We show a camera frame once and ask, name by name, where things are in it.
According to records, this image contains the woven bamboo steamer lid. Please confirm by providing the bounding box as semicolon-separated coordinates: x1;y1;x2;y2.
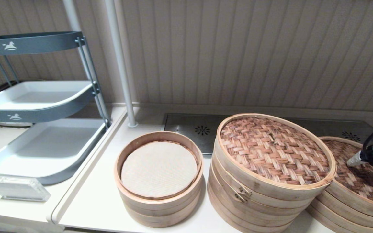
318;136;373;220

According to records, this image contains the large bamboo steamer basket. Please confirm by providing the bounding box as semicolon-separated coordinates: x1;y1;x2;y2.
305;205;373;233
313;190;373;229
207;175;299;233
210;152;318;223

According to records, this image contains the middle bamboo steamer stack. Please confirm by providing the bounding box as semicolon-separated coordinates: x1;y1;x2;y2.
214;113;337;201

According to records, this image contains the round white steamer liner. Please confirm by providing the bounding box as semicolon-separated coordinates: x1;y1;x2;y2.
121;141;198;199

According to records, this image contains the small bamboo steamer basket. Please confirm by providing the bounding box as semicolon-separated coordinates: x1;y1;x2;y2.
122;191;203;228
114;131;204;212

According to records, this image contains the stainless steel vented panel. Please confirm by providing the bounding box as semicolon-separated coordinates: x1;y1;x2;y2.
162;113;373;156

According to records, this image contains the grey and white rack tray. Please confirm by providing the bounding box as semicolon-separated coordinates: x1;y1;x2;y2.
0;80;100;123
0;117;110;185

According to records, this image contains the dark grey curved rack shelf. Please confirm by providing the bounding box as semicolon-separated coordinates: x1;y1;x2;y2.
0;31;85;57

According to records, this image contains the clear acrylic sign holder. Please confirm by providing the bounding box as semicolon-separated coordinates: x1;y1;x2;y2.
0;175;51;202

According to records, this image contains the grey metal rack frame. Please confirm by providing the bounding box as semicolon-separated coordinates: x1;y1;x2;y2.
0;37;112;128

